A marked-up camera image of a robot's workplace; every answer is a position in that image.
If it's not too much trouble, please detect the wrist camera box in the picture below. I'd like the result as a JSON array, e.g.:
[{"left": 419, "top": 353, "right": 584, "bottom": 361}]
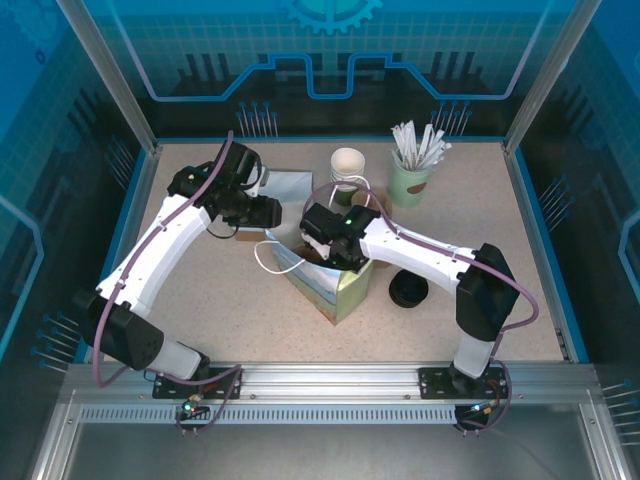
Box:
[
  {"left": 298, "top": 202, "right": 345, "bottom": 259},
  {"left": 218, "top": 141, "right": 272, "bottom": 195}
]

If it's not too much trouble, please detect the white wrapped straw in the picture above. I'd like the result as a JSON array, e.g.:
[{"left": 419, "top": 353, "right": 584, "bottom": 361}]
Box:
[
  {"left": 402, "top": 119, "right": 422, "bottom": 170},
  {"left": 391, "top": 125, "right": 412, "bottom": 170},
  {"left": 422, "top": 129, "right": 446, "bottom": 170},
  {"left": 415, "top": 123, "right": 435, "bottom": 170},
  {"left": 425, "top": 142, "right": 454, "bottom": 171}
]

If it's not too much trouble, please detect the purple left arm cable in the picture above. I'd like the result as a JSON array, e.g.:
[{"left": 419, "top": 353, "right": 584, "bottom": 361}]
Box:
[{"left": 93, "top": 129, "right": 244, "bottom": 437}]

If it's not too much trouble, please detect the blue printed side panel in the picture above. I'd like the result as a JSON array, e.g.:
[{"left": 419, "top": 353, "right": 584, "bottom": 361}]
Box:
[
  {"left": 0, "top": 0, "right": 151, "bottom": 381},
  {"left": 514, "top": 0, "right": 640, "bottom": 401}
]

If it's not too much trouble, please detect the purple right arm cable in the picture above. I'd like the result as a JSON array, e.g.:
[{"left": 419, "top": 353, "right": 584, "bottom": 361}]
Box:
[{"left": 302, "top": 180, "right": 540, "bottom": 437}]

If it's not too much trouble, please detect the aluminium frame post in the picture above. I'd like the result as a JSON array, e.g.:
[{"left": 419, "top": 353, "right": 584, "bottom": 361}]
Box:
[
  {"left": 502, "top": 0, "right": 602, "bottom": 157},
  {"left": 55, "top": 0, "right": 164, "bottom": 157}
]

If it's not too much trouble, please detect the slotted grey cable duct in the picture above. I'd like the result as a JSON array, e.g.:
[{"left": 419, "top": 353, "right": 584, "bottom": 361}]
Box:
[{"left": 79, "top": 405, "right": 464, "bottom": 426}]

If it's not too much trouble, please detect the blue printed back panel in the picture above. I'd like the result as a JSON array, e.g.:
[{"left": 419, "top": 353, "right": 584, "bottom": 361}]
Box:
[{"left": 82, "top": 0, "right": 576, "bottom": 140}]

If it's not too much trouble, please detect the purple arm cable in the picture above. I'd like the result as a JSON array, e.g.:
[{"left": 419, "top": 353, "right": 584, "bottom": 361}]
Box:
[
  {"left": 302, "top": 180, "right": 540, "bottom": 437},
  {"left": 93, "top": 129, "right": 244, "bottom": 437}
]

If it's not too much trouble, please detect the grey flat paper bag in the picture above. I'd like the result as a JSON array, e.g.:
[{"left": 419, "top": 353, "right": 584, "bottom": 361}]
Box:
[{"left": 259, "top": 168, "right": 315, "bottom": 232}]

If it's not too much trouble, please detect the green floral paper bag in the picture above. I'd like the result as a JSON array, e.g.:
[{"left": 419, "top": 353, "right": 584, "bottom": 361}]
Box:
[{"left": 253, "top": 172, "right": 375, "bottom": 329}]

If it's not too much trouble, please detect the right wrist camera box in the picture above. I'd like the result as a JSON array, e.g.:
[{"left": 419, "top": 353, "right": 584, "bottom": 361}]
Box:
[{"left": 298, "top": 202, "right": 345, "bottom": 259}]

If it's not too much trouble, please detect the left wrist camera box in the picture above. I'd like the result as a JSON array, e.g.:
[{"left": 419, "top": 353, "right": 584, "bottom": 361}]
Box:
[{"left": 218, "top": 141, "right": 272, "bottom": 195}]

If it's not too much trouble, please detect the aluminium mounting rail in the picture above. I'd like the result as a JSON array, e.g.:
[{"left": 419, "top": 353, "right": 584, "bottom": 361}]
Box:
[{"left": 59, "top": 360, "right": 601, "bottom": 404}]

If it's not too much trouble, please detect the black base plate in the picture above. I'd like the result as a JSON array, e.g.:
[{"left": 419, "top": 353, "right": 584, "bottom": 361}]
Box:
[
  {"left": 417, "top": 366, "right": 512, "bottom": 401},
  {"left": 152, "top": 366, "right": 245, "bottom": 401}
]

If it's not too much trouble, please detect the brown cardboard cup sleeve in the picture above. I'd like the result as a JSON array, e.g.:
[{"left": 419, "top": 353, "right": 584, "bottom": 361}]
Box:
[{"left": 234, "top": 226, "right": 275, "bottom": 245}]

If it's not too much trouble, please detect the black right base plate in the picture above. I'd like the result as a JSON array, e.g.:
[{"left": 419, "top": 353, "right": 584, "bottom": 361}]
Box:
[{"left": 417, "top": 366, "right": 512, "bottom": 401}]

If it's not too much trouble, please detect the green ceramic straw holder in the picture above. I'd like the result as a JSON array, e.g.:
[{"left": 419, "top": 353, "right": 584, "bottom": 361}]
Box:
[{"left": 389, "top": 149, "right": 434, "bottom": 209}]

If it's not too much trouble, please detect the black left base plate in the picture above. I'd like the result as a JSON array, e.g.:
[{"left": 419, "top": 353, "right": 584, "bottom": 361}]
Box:
[{"left": 152, "top": 366, "right": 245, "bottom": 401}]

